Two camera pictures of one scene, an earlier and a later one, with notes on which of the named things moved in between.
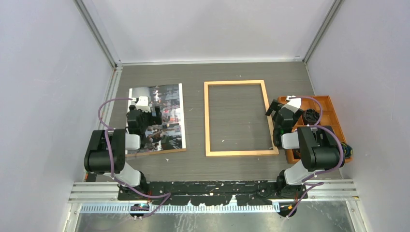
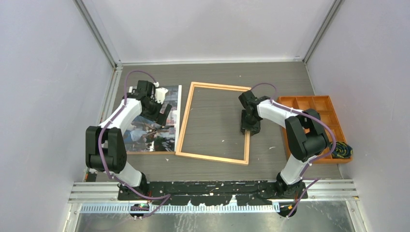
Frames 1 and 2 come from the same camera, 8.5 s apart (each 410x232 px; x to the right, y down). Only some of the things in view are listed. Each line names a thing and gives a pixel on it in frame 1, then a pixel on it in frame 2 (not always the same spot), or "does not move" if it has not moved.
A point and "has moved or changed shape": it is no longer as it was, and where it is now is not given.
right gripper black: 273,107 → 256,128
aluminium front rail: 316,192 does not move
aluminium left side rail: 111,93 does not move
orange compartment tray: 329,118 does not move
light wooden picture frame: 209,153 has moved or changed shape
